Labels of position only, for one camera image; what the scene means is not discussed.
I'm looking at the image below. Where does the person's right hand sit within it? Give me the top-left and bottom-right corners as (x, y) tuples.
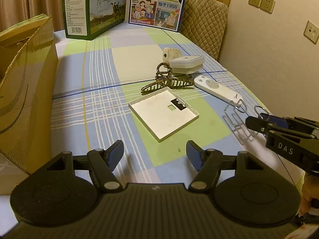
(298, 173), (319, 216)

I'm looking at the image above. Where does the white remote control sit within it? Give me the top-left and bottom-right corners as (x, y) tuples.
(194, 75), (243, 106)

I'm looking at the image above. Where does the white square tray lid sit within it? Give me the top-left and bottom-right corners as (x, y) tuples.
(128, 87), (200, 142)

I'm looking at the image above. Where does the plaid tablecloth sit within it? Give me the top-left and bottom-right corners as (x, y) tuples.
(0, 22), (305, 229)

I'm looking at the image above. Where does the white square device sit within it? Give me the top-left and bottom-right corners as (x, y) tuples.
(169, 56), (204, 74)

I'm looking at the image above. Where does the patterned hair claw clip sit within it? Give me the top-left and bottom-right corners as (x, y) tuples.
(141, 62), (194, 95)

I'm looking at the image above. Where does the quilted beige chair cover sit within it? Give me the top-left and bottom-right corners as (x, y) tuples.
(180, 0), (228, 60)

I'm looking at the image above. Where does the open cardboard box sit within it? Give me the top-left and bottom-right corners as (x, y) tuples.
(1, 16), (58, 174)

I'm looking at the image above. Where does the green milk carton box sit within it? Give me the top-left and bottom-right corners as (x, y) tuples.
(62, 0), (127, 40)

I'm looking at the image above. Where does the blue milk carton box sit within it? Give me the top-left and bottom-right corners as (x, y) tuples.
(128, 0), (185, 32)

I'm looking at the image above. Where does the green packet stack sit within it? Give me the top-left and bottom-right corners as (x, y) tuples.
(0, 14), (49, 42)

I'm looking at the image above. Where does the beige curtain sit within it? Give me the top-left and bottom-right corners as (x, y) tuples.
(0, 0), (64, 31)

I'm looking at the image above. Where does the metal wire holder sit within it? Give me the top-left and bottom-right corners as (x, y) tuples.
(222, 99), (258, 145)

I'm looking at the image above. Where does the single wall socket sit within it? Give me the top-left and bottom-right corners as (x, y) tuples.
(303, 21), (319, 44)

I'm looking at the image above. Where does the small white camera toy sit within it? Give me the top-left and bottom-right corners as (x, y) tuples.
(163, 48), (182, 63)

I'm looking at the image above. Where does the double wall socket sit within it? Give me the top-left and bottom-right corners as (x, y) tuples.
(248, 0), (275, 14)

